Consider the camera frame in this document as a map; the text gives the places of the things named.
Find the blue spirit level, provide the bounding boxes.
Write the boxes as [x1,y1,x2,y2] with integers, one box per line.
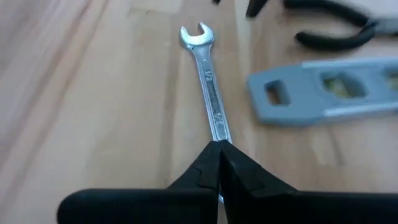
[246,57,398,128]

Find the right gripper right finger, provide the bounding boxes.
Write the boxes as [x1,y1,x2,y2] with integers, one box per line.
[220,139,398,224]

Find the needle-nose pliers black handles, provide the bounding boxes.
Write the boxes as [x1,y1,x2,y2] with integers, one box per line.
[283,0,398,52]

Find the silver combination wrench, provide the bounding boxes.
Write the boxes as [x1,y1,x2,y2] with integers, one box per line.
[179,22,233,203]

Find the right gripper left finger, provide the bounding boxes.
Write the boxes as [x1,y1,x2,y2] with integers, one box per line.
[57,139,222,224]

